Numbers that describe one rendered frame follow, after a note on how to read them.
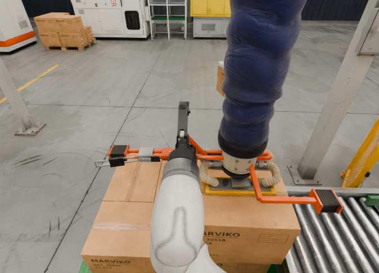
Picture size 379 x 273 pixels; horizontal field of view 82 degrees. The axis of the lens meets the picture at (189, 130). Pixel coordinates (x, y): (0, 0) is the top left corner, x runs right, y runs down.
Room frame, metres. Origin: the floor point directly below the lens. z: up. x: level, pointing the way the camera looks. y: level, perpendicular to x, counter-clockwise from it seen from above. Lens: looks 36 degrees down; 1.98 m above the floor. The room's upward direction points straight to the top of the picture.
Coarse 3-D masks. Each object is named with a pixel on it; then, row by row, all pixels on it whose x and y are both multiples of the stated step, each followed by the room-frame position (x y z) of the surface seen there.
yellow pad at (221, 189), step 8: (208, 184) 0.70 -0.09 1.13; (224, 184) 0.69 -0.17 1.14; (208, 192) 0.66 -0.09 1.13; (216, 192) 0.66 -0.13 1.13; (224, 192) 0.66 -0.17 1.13; (232, 192) 0.66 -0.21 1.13; (240, 192) 0.66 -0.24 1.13; (248, 192) 0.66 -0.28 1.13; (264, 192) 0.66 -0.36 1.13; (272, 192) 0.66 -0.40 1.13
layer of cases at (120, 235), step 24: (120, 168) 1.37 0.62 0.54; (144, 168) 1.37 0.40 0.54; (120, 192) 1.11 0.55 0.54; (144, 192) 1.11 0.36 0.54; (96, 216) 0.90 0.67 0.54; (120, 216) 0.90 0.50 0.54; (144, 216) 0.90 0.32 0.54; (96, 240) 0.72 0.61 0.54; (120, 240) 0.72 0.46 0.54; (144, 240) 0.72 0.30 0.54; (96, 264) 0.63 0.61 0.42; (120, 264) 0.63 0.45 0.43; (144, 264) 0.62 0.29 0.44; (216, 264) 0.61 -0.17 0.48; (240, 264) 0.60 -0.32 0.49; (264, 264) 0.60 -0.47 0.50
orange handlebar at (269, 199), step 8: (136, 152) 0.82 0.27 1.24; (160, 152) 0.82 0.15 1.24; (168, 152) 0.80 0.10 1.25; (208, 152) 0.81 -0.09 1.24; (216, 152) 0.81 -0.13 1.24; (264, 152) 0.81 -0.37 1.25; (264, 160) 0.77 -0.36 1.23; (256, 176) 0.65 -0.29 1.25; (256, 184) 0.60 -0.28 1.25; (256, 192) 0.57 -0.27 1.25; (264, 200) 0.53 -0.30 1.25; (272, 200) 0.53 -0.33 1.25; (280, 200) 0.53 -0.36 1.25; (288, 200) 0.53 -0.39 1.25; (296, 200) 0.53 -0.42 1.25; (304, 200) 0.53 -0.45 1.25; (312, 200) 0.53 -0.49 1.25
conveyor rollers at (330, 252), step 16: (352, 208) 0.98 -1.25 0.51; (368, 208) 0.96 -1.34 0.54; (304, 224) 0.83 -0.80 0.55; (320, 224) 0.83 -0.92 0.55; (352, 224) 0.84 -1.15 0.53; (368, 224) 0.83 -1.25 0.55; (320, 240) 0.73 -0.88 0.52; (336, 240) 0.72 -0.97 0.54; (352, 240) 0.72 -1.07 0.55; (368, 240) 0.72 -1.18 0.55; (304, 256) 0.62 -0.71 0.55; (320, 256) 0.62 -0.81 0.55; (336, 256) 0.63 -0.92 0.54; (320, 272) 0.54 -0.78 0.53; (336, 272) 0.54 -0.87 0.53; (352, 272) 0.54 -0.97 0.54; (368, 272) 0.53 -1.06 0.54
